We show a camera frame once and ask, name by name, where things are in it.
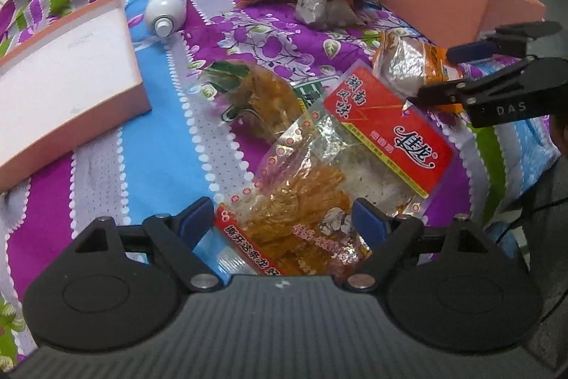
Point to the clear red spicy strips packet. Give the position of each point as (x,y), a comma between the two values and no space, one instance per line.
(361,140)

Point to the orange silver snack packet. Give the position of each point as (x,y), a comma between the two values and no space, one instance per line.
(407,63)

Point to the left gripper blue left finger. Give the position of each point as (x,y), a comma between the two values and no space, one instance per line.
(195,221)

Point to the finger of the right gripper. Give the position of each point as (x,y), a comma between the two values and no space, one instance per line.
(507,40)
(441,96)

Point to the pink box lid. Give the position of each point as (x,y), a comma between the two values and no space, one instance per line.
(74,80)

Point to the green white snack packet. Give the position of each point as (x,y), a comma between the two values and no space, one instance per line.
(251,96)

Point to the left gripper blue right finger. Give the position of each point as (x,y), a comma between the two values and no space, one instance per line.
(371,224)

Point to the silver brown snack packet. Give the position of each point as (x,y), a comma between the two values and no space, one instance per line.
(324,15)

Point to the colourful striped floral bedspread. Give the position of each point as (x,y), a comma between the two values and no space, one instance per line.
(178,152)

